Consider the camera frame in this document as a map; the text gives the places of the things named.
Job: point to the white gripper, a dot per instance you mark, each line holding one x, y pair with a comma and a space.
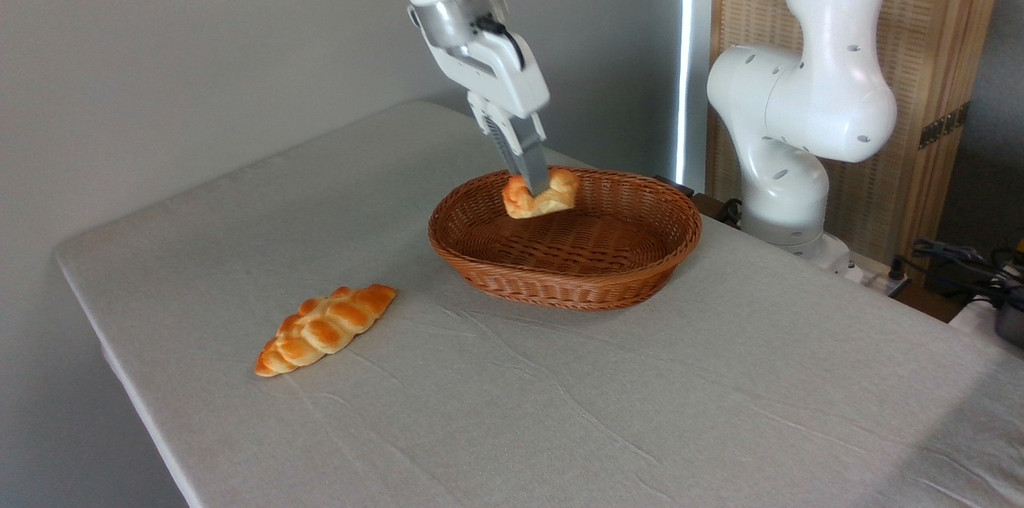
500, 72

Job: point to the round orange bread roll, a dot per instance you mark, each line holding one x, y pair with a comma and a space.
562, 192

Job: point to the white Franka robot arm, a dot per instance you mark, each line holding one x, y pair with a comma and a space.
824, 92

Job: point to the braided golden bread loaf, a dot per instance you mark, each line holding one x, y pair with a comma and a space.
324, 328

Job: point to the brown wicker basket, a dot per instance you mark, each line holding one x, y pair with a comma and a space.
520, 278

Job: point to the white vertical light strip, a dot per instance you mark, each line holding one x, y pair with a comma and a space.
686, 52

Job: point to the black table clamp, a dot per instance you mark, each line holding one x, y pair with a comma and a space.
704, 204

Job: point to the grey tablecloth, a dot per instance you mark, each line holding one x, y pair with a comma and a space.
640, 396

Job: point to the white power strip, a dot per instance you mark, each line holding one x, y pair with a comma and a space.
872, 278

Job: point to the brass screen hinge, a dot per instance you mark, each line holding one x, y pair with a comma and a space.
944, 125

